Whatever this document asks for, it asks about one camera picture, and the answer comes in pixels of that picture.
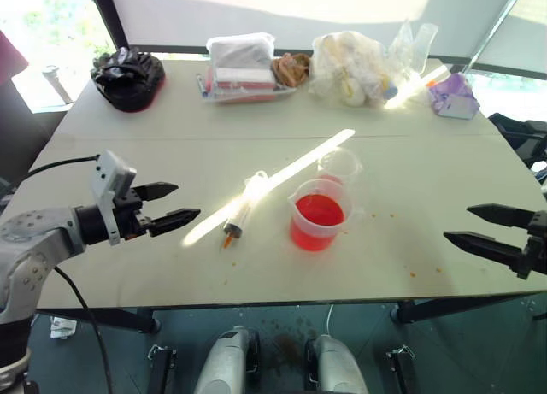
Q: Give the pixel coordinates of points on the beaker with red liquid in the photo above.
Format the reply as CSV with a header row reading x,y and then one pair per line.
x,y
318,223

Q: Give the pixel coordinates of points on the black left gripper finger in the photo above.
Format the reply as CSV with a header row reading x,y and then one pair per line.
x,y
173,221
156,190

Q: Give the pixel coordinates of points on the black clamp stand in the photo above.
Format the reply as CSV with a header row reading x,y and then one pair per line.
x,y
162,368
399,368

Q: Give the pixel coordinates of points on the clear bag with white items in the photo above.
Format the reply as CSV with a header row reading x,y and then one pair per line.
x,y
350,69

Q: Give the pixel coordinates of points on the white cloth in plastic bag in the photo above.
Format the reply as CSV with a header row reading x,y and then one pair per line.
x,y
239,52

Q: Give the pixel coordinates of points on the clear plastic beaker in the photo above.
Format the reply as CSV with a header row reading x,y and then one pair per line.
x,y
337,165

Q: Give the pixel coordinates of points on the black chair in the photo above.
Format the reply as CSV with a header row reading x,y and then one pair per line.
x,y
519,133

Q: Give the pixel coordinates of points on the dark red seat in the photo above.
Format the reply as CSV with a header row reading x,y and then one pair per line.
x,y
10,56

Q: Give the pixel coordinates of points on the slanted metal pole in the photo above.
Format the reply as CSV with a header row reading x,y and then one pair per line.
x,y
495,26

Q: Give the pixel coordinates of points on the black table leg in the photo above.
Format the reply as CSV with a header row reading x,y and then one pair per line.
x,y
448,308
107,319

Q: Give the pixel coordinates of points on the clear plastic tray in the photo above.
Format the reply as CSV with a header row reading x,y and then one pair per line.
x,y
248,95

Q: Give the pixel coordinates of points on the clear syringe with orange tip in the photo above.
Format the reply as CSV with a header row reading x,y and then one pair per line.
x,y
241,214

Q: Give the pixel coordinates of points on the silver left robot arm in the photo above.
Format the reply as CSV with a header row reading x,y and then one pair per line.
x,y
25,248

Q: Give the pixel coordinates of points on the pink and white boxes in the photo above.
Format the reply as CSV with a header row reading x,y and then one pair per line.
x,y
243,80

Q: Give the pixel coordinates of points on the black plastic bag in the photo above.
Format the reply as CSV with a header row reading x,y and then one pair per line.
x,y
128,78

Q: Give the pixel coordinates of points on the black window frame pillar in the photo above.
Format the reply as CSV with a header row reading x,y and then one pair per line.
x,y
109,13

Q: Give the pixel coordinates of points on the crumpled clear plastic bag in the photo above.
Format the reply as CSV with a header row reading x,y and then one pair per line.
x,y
416,48

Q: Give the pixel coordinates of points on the crumpled white paper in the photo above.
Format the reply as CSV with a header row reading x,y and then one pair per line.
x,y
63,327

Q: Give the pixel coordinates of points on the white cylinder post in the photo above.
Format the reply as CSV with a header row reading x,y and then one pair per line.
x,y
57,84

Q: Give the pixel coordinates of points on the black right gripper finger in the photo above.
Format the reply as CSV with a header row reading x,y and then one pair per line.
x,y
504,215
487,248

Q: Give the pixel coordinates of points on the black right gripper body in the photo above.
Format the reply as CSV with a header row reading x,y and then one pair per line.
x,y
537,248

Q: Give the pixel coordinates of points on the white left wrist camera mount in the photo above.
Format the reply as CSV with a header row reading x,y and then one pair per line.
x,y
112,176

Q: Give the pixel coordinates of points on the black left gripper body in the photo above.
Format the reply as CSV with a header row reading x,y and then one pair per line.
x,y
128,219

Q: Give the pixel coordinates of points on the silver robot leg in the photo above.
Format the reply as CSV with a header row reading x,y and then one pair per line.
x,y
226,364
337,366

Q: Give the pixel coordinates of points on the brown rubber band pile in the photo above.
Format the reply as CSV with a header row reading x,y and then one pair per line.
x,y
290,69

